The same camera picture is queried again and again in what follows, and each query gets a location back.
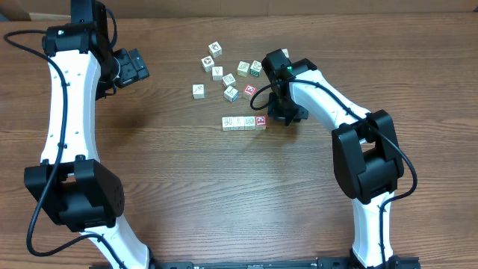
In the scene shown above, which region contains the ice cream picture block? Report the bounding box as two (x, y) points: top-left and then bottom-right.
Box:
(211, 67), (223, 81)

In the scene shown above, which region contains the red letter block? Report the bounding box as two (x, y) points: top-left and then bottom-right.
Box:
(255, 115), (267, 130)
(243, 84), (258, 100)

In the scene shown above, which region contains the dog picture green block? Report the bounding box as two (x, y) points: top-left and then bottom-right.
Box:
(249, 61), (262, 77)

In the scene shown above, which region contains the turtle picture block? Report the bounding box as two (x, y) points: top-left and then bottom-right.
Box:
(237, 61), (250, 77)

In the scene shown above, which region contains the soccer ball picture block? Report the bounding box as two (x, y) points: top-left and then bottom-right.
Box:
(201, 55), (215, 72)

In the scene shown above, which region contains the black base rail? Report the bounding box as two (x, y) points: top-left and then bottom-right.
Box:
(89, 256), (421, 269)

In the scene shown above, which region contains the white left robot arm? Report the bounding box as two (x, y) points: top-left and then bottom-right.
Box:
(24, 1), (155, 268)

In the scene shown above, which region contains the pretzel picture block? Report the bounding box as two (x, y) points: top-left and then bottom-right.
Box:
(244, 116), (256, 131)

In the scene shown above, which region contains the green sided picture block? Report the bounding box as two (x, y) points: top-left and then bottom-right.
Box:
(192, 84), (205, 99)

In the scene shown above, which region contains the giraffe picture block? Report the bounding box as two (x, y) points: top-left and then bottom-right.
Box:
(233, 117), (245, 131)

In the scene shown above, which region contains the tree picture red block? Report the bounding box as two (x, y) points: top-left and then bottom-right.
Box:
(282, 49), (290, 58)

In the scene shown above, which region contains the line drawing wooden block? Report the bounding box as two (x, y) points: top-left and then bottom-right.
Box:
(222, 117), (234, 131)

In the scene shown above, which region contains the face picture block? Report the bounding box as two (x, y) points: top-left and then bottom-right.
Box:
(208, 42), (223, 58)

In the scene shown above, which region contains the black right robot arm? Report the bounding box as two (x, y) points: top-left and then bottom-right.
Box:
(261, 49), (404, 268)

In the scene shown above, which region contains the blue sided picture block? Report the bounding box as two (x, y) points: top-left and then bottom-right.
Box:
(223, 86), (239, 102)

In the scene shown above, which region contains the snail picture block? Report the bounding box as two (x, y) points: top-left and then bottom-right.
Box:
(222, 73), (237, 88)

